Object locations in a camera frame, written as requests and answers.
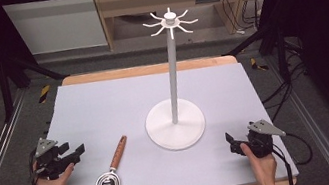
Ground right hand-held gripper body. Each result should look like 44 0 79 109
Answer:
232 115 290 162

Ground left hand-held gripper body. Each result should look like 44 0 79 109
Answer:
29 133 77 183

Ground metal strainer spoon wooden handle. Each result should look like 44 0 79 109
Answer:
86 134 136 185

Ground white hook rack stand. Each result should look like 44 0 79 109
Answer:
126 2 220 156

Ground person's right hand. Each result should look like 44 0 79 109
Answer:
239 137 281 185

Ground pale grey table mat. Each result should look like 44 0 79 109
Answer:
7 49 300 185

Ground yellow black floor tape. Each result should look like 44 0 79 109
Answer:
249 55 269 74
36 83 53 104

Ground black metal stand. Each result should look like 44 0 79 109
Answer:
0 48 73 124
218 17 310 93

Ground wooden table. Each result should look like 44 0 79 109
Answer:
6 41 300 185

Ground white cabinet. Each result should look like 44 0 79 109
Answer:
2 0 109 62

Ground light wooden desk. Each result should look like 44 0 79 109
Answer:
91 0 287 56

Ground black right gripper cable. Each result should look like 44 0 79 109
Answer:
268 128 320 185

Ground black floor cables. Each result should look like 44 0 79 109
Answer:
253 48 316 124

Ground black hanging cables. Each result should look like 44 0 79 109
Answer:
221 0 267 37

